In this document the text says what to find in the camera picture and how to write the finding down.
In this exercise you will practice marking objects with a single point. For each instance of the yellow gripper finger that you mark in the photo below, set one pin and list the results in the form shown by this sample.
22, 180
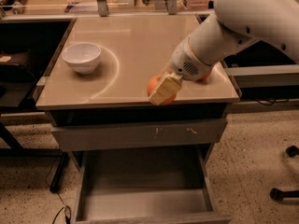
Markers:
170, 84

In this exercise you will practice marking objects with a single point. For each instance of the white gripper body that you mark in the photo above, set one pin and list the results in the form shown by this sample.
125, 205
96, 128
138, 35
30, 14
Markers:
186, 63

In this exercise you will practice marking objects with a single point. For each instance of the orange fruit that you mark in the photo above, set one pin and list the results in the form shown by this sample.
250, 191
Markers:
152, 86

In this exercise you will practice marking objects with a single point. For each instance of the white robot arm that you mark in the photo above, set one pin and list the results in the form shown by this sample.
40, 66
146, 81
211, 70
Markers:
232, 27

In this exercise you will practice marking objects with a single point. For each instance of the closed top drawer front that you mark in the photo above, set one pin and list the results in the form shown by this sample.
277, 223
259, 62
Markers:
133, 135

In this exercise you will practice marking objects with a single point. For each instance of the grey drawer cabinet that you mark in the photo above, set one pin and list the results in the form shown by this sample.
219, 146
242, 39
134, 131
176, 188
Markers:
134, 49

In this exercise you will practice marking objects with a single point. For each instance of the open middle drawer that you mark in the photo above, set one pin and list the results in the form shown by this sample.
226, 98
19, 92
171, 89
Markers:
156, 185

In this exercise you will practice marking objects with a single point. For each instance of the red apple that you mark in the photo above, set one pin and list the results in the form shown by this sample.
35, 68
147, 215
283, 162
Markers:
204, 77

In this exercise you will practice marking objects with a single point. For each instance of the white ceramic bowl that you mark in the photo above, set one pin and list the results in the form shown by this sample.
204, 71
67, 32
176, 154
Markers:
82, 58

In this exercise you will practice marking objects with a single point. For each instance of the black chair leg caster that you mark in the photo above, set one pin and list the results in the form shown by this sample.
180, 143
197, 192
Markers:
279, 195

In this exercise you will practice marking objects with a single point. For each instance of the black desk leg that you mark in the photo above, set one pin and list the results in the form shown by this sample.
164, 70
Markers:
55, 182

